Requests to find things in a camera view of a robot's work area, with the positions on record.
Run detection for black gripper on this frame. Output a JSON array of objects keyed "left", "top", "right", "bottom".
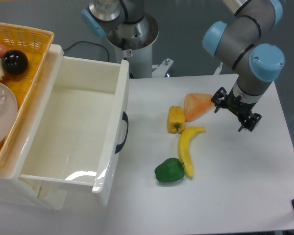
[{"left": 211, "top": 87, "right": 262, "bottom": 132}]

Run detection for yellow bell pepper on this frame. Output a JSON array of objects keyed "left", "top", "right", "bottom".
[{"left": 167, "top": 106, "right": 185, "bottom": 134}]

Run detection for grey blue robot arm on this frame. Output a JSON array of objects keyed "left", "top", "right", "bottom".
[{"left": 81, "top": 0, "right": 285, "bottom": 131}]

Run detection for green bell pepper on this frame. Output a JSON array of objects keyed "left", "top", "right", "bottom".
[{"left": 154, "top": 158, "right": 185, "bottom": 183}]

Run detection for yellow banana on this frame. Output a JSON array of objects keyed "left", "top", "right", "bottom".
[{"left": 177, "top": 126, "right": 205, "bottom": 178}]

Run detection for white open drawer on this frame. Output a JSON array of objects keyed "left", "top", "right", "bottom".
[{"left": 20, "top": 57, "right": 129, "bottom": 206}]

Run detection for orange woven basket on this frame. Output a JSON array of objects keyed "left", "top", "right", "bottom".
[{"left": 0, "top": 21, "right": 55, "bottom": 179}]

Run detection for black ball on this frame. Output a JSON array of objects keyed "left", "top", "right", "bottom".
[{"left": 1, "top": 49, "right": 29, "bottom": 75}]

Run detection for clear plastic bowl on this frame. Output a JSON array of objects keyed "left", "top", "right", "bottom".
[{"left": 0, "top": 83, "right": 18, "bottom": 142}]

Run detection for white drawer cabinet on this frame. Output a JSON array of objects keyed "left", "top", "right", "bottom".
[{"left": 0, "top": 44, "right": 69, "bottom": 211}]

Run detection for metal table bracket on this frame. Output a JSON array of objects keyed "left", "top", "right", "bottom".
[{"left": 152, "top": 58, "right": 174, "bottom": 78}]

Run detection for dark blue drawer handle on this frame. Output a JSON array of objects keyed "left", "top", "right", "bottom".
[{"left": 115, "top": 111, "right": 129, "bottom": 154}]

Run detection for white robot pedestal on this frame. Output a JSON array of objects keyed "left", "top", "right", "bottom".
[{"left": 107, "top": 13, "right": 159, "bottom": 78}]

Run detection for black cable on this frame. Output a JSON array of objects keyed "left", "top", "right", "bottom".
[{"left": 62, "top": 41, "right": 110, "bottom": 62}]

